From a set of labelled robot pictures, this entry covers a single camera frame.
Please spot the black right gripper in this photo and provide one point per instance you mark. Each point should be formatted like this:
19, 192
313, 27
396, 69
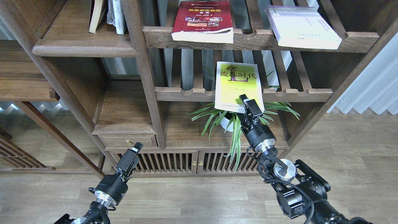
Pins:
259, 136

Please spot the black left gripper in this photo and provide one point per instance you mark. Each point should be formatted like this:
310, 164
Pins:
113, 187

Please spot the yellow green book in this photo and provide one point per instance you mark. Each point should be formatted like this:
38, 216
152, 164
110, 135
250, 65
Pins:
233, 80

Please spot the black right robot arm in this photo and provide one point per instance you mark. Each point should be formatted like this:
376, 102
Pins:
299, 189

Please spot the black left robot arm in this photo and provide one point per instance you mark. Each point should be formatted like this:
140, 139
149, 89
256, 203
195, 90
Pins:
97, 214

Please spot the white plant pot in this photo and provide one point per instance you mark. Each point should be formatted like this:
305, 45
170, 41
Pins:
227, 122

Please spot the dark wooden bookshelf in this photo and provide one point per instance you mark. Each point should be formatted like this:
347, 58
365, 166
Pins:
135, 86

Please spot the red cover book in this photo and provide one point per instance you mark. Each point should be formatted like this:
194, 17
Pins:
204, 21

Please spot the white lavender book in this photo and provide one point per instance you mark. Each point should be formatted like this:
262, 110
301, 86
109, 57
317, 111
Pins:
301, 27

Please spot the white curtain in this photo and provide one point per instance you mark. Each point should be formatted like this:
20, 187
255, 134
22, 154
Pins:
376, 88

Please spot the tan upright book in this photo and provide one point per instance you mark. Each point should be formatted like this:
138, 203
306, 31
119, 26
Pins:
97, 11

